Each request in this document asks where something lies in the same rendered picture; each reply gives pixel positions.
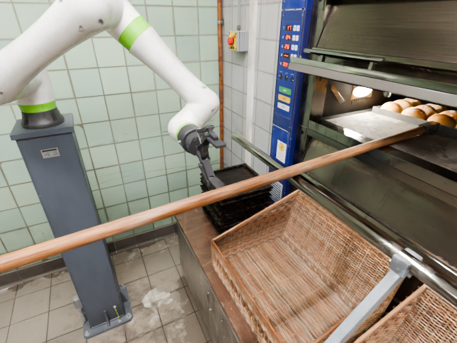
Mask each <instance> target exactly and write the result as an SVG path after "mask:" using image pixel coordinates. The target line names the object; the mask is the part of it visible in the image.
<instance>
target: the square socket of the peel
mask: <svg viewBox="0 0 457 343"><path fill-rule="evenodd" d="M439 125H440V123H439V122H435V121H429V122H425V123H422V124H420V125H419V126H424V127H425V128H426V131H425V133H423V135H426V134H428V133H432V132H434V131H437V130H438V128H439Z"/></svg>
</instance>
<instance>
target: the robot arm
mask: <svg viewBox="0 0 457 343"><path fill-rule="evenodd" d="M103 31H107V32H108V33H109V34H110V35H111V36H112V37H113V38H114V39H115V40H116V41H118V42H119V43H120V44H121V45H122V46H124V47H125V48H126V49H127V50H128V51H129V53H130V54H132V55H133V56H134V57H136V58H137V59H139V60H140V61H141V62H142V63H143V64H145V65H146V66H147V67H149V68H150V69H151V70H152V71H153V72H154V73H156V74H157V75H158V76H159V77H160V78H161V79H163V80H164V81H165V82H166V83H167V84H168V85H169V86H170V87H171V88H172V89H173V90H174V91H175V92H176V93H177V94H178V95H179V96H180V97H181V98H182V99H183V100H184V101H185V102H186V105H185V107H184V108H183V109H182V110H181V111H180V112H178V113H177V114H176V115H175V116H174V117H173V118H172V119H171V120H170V121H169V124H168V132H169V135H170V137H171V138H172V139H173V140H174V141H175V142H177V143H179V144H180V146H181V147H182V148H183V149H184V150H185V151H186V152H188V153H190V154H192V155H194V156H197V157H198V158H199V161H200V163H198V166H199V168H200V170H201V172H202V174H203V177H204V179H205V181H206V183H207V185H208V186H213V187H214V188H215V189H219V188H221V187H224V186H225V185H224V184H223V182H222V181H221V180H220V179H219V178H218V177H217V176H215V175H214V171H213V169H212V166H211V163H210V161H211V159H210V157H209V151H208V148H209V143H210V144H212V145H213V146H214V147H215V148H224V147H226V144H225V143H224V142H223V141H222V140H221V139H219V138H218V136H217V135H216V134H215V132H214V131H213V129H214V126H213V125H210V126H205V127H203V126H204V124H205V123H206V122H207V121H208V120H209V119H211V118H212V117H213V116H214V115H215V114H216V113H217V112H218V110H219V107H220V101H219V98H218V96H217V94H215V92H213V91H212V90H211V89H210V88H208V87H207V86H206V85H204V83H202V81H200V80H199V79H198V78H197V77H196V76H195V75H194V74H193V73H192V72H191V71H190V70H189V69H188V68H187V67H186V66H185V65H184V64H183V63H182V62H181V61H180V60H179V59H178V58H177V57H176V55H174V53H172V51H171V50H170V49H169V48H168V47H167V45H166V44H165V43H164V41H163V40H162V39H161V38H160V36H159V35H158V34H157V32H156V31H155V30H154V28H153V27H151V26H150V25H149V24H148V23H147V22H146V21H145V19H144V18H143V17H142V16H141V15H140V14H139V12H138V11H137V10H136V9H135V8H134V7H133V6H132V5H131V4H130V3H129V2H128V1H127V0H56V1H55V2H54V3H53V4H52V5H51V6H50V7H49V8H48V9H47V11H46V12H45V13H44V14H43V15H42V16H41V17H40V18H39V19H38V20H37V21H36V22H35V23H33V24H32V25H31V26H30V27H29V28H28V29H27V30H26V31H25V32H24V33H22V34H21V35H20V36H19V37H17V38H16V39H15V40H14V41H12V42H11V43H9V44H8V45H7V46H5V47H4V48H2V49H1V50H0V105H4V104H7V103H10V102H13V101H16V104H17V106H18V107H19V108H20V111H21V114H22V121H21V125H22V128H24V129H45V128H49V127H54V126H57V125H59V124H61V123H63V122H64V121H65V118H64V116H63V115H62V114H61V113H60V111H59V110H58V108H57V106H56V97H55V95H54V91H53V88H52V84H51V81H50V77H49V75H48V71H47V69H46V67H47V66H49V65H50V64H51V63H53V62H54V61H55V60H57V59H58V58H59V57H60V56H62V55H64V54H65V53H66V52H68V51H70V50H71V49H72V48H75V47H76V46H77V45H79V44H81V43H82V42H85V41H86V40H87V39H90V38H92V37H93V36H95V35H97V34H99V33H101V32H103ZM206 132H207V133H206ZM206 158H207V160H205V159H206Z"/></svg>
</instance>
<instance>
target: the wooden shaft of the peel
mask: <svg viewBox="0 0 457 343"><path fill-rule="evenodd" d="M425 131H426V128H425V127H424V126H419V127H415V128H412V129H409V130H406V131H402V132H400V133H395V134H393V135H389V136H386V137H383V138H379V139H377V140H373V141H371V142H367V143H364V144H360V145H357V146H354V147H351V148H347V149H345V150H340V151H338V152H334V153H331V154H328V155H324V156H322V157H318V158H315V159H312V160H309V161H305V162H302V163H298V164H296V165H292V166H290V167H285V168H283V169H279V170H276V171H273V172H269V173H267V174H263V175H260V176H257V177H254V178H250V179H247V180H243V181H241V182H237V183H234V184H230V185H228V186H224V187H221V188H219V189H214V190H212V191H208V192H205V193H201V194H199V195H195V196H192V197H188V198H185V199H182V200H179V201H175V202H173V203H168V204H166V205H163V206H159V207H157V208H152V209H150V210H146V211H143V212H140V213H137V214H133V215H130V216H127V217H124V218H120V219H118V220H113V221H111V222H108V223H104V224H102V225H97V226H95V227H91V228H88V229H85V230H82V231H78V232H75V233H71V234H69V235H65V236H62V237H59V238H56V239H53V240H49V241H47V242H42V243H40V244H36V245H33V246H30V247H27V248H23V249H20V250H16V251H14V252H10V253H7V254H4V255H1V256H0V273H3V272H6V271H10V270H13V269H16V268H18V267H22V266H24V265H28V264H30V263H34V262H36V261H40V260H42V259H46V258H48V257H52V256H54V255H58V254H61V253H63V252H67V251H69V250H73V249H75V248H79V247H81V246H85V245H87V244H91V243H93V242H97V241H99V240H103V239H105V238H110V237H112V236H115V235H118V234H121V233H124V232H127V231H130V230H133V229H136V228H139V227H143V226H145V225H149V224H151V223H155V222H157V221H161V220H163V219H166V218H169V217H172V216H175V215H178V214H181V213H184V212H187V211H190V210H193V209H196V208H200V207H202V206H206V205H209V204H211V203H215V202H217V201H221V200H223V199H227V198H229V197H233V196H236V195H239V194H242V193H245V192H248V191H251V190H254V189H257V188H260V187H262V186H266V185H268V184H272V183H274V182H278V181H280V180H284V179H287V178H290V177H293V176H296V175H299V174H302V173H305V172H309V171H311V170H314V169H317V168H320V167H324V166H326V165H330V164H332V163H336V162H338V161H342V160H344V159H348V158H350V157H354V156H356V155H359V154H362V153H365V152H368V151H371V150H375V149H377V148H381V147H383V146H387V145H389V144H393V143H395V142H399V141H401V140H405V139H408V138H411V137H414V136H417V135H420V134H423V133H425Z"/></svg>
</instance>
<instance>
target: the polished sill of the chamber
mask: <svg viewBox="0 0 457 343"><path fill-rule="evenodd" d="M308 129H311V130H313V131H315V132H317V133H320V134H322V135H324V136H326V137H329V138H331V139H332V140H335V141H337V142H339V143H341V144H343V145H346V146H348V147H350V148H351V147H354V146H357V145H360V144H364V143H367V142H371V141H373V139H371V138H369V137H366V136H363V135H361V134H359V133H356V132H353V131H350V130H349V129H346V128H343V127H340V126H339V125H336V124H333V123H331V122H328V121H326V120H323V119H321V118H316V119H311V120H309V126H308ZM363 154H365V155H367V156H369V157H372V158H374V159H376V160H378V161H381V162H382V163H385V164H386V165H389V166H391V167H393V168H395V169H398V170H400V171H402V172H404V173H406V174H409V175H410V176H413V177H414V178H417V179H419V180H421V181H423V182H426V183H428V184H430V185H432V186H435V187H437V188H438V189H441V190H443V191H445V192H447V193H449V194H452V195H454V196H456V197H457V173H456V172H454V171H451V170H448V169H446V168H444V167H441V166H438V165H435V164H434V163H431V162H428V161H425V160H424V159H421V158H418V157H415V156H413V155H411V154H408V153H406V152H403V151H401V150H398V149H396V148H393V147H391V146H388V145H387V146H383V147H381V148H377V149H375V150H371V151H368V152H365V153H363Z"/></svg>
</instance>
